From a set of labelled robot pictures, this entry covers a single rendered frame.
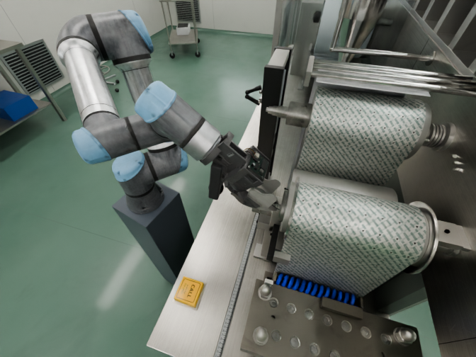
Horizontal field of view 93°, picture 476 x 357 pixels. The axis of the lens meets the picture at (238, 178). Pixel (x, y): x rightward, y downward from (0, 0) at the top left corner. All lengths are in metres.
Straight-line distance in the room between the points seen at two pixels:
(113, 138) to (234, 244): 0.55
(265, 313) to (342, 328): 0.18
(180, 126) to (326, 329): 0.57
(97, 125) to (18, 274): 1.93
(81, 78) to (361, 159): 0.70
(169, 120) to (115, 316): 1.60
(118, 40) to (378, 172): 0.80
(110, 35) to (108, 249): 1.62
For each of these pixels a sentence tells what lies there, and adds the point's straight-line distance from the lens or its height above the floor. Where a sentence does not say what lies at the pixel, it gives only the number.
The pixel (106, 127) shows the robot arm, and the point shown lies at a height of 1.41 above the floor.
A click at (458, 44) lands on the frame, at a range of 0.90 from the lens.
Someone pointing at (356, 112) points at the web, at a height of 1.39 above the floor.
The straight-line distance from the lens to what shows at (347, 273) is 0.62.
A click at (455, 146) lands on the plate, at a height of 1.35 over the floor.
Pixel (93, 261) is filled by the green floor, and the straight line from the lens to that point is 2.10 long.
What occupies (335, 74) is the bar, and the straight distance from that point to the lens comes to 0.60.
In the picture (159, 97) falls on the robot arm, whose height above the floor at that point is 1.48.
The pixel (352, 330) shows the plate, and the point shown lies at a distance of 0.71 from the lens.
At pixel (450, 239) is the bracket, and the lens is 0.58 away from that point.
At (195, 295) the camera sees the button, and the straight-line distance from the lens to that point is 0.79.
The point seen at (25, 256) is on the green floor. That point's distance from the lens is 2.44.
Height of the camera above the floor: 1.67
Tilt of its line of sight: 48 degrees down
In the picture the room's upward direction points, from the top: straight up
